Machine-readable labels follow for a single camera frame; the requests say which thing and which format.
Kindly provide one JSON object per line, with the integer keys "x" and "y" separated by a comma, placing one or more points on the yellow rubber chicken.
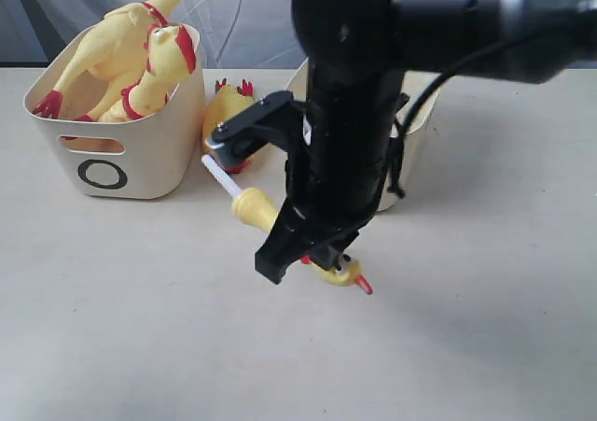
{"x": 171, "y": 59}
{"x": 113, "y": 52}

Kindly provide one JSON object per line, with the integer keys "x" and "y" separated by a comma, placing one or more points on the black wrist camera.
{"x": 252, "y": 127}

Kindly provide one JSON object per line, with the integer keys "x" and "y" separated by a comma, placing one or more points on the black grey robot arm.
{"x": 360, "y": 50}

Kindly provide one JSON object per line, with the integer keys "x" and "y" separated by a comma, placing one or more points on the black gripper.
{"x": 329, "y": 198}

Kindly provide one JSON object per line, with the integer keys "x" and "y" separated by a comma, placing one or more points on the white bin marked O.
{"x": 139, "y": 159}

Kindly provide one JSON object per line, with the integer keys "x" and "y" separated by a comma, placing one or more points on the blue grey backdrop cloth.
{"x": 235, "y": 34}

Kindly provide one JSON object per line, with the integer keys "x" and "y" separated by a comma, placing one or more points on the broken chicken head neck piece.
{"x": 254, "y": 207}

